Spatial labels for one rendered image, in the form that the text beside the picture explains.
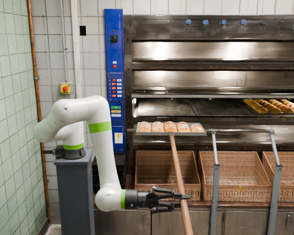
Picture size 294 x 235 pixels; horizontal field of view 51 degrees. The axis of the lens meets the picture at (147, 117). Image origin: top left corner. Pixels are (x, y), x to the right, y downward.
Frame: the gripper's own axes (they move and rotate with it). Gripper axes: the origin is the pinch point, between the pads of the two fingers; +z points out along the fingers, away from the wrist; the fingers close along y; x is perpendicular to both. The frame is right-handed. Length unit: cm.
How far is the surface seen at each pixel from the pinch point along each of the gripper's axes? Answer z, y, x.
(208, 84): 36, -30, -154
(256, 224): 74, 79, -101
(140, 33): -26, -75, -157
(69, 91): -90, -23, -148
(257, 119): 84, 3, -155
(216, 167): 36, 26, -95
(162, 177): -4, 59, -145
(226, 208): 48, 65, -101
